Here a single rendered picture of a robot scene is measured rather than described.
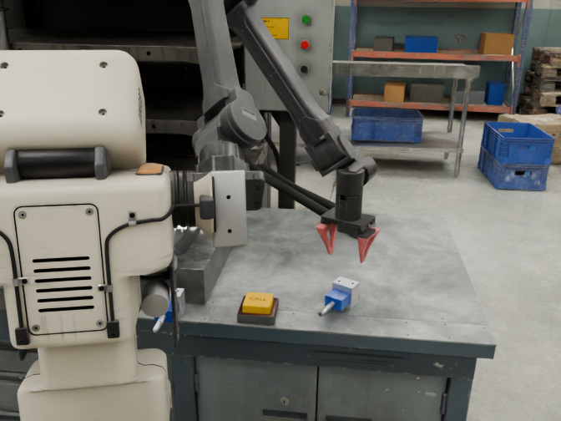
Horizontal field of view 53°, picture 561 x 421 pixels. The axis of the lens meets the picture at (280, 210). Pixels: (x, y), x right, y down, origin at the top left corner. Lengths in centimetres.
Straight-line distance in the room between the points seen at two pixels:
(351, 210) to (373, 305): 25
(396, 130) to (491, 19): 325
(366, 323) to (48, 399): 65
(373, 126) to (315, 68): 303
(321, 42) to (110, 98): 127
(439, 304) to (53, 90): 94
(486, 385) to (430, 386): 114
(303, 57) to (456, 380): 115
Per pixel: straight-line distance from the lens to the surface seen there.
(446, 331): 126
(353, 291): 127
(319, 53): 196
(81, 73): 80
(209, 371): 139
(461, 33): 786
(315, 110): 116
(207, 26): 106
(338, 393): 138
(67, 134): 76
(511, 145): 475
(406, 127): 498
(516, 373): 261
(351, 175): 115
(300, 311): 127
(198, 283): 127
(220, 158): 84
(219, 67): 99
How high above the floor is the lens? 146
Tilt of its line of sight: 21 degrees down
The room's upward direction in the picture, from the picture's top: 1 degrees clockwise
